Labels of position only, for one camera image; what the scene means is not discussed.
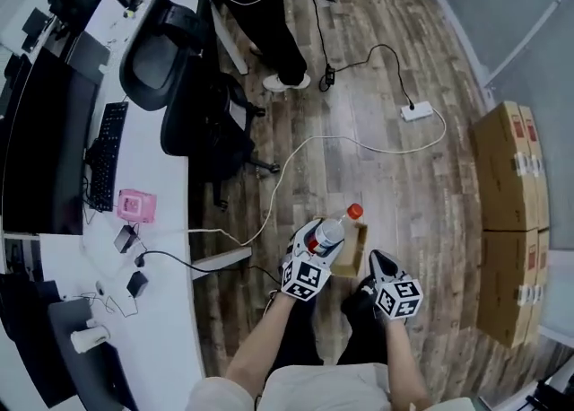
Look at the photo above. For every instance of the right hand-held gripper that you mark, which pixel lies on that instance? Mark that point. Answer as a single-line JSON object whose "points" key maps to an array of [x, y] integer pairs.
{"points": [[399, 299]]}

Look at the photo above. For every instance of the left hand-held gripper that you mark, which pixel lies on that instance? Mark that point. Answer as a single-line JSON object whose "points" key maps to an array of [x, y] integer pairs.
{"points": [[305, 279]]}

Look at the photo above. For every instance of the red-capped plastic bottle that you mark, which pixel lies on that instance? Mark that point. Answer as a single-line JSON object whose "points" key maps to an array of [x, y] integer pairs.
{"points": [[329, 232]]}

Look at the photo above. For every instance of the small cardboard box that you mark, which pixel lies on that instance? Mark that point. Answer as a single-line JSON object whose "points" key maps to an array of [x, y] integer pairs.
{"points": [[352, 252]]}

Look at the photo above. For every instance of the person's left forearm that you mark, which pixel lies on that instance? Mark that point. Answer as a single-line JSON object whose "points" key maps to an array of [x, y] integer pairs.
{"points": [[260, 342]]}

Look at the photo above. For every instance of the person's right forearm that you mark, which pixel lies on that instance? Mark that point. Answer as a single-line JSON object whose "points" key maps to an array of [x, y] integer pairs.
{"points": [[403, 364]]}

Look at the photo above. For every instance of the person's right shoe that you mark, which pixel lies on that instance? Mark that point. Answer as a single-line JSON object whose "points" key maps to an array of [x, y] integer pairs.
{"points": [[354, 301]]}

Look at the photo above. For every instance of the person's black trousers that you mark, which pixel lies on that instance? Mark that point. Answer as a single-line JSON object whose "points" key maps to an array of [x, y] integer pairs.
{"points": [[359, 342]]}

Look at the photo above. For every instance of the person's beige shirt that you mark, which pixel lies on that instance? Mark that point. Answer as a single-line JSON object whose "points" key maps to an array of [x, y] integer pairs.
{"points": [[323, 391]]}

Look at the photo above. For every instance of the white power strip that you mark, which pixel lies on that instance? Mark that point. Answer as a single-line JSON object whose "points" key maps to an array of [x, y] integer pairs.
{"points": [[417, 111]]}

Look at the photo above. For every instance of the black mesh office chair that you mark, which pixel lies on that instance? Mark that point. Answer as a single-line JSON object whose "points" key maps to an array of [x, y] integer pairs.
{"points": [[202, 131]]}

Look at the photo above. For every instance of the black power brick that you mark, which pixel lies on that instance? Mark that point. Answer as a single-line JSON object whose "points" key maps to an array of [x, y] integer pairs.
{"points": [[330, 75]]}

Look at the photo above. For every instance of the black power adapter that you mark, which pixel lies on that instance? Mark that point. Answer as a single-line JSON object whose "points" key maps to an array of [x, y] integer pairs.
{"points": [[125, 238], [136, 284]]}

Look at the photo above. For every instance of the pink tissue packet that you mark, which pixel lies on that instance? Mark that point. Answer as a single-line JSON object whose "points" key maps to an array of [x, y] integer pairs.
{"points": [[136, 206]]}

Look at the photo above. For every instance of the white table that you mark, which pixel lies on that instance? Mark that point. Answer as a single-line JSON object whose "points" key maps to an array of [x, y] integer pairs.
{"points": [[157, 346]]}

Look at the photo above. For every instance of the small white round puck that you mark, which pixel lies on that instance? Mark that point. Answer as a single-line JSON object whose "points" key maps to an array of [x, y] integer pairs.
{"points": [[100, 288]]}

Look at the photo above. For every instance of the black keyboard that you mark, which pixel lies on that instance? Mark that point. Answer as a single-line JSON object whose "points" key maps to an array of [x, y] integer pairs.
{"points": [[107, 153]]}

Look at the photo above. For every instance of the white lidded drink cup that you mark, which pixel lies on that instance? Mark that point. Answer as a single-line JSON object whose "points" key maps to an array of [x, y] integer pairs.
{"points": [[89, 339]]}

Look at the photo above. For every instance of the black computer monitor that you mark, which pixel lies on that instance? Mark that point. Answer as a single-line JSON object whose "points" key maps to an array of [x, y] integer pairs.
{"points": [[49, 144], [15, 77], [103, 382], [31, 337]]}

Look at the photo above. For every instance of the dark grey flat device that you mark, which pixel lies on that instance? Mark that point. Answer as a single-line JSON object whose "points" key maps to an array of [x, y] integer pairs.
{"points": [[87, 57]]}

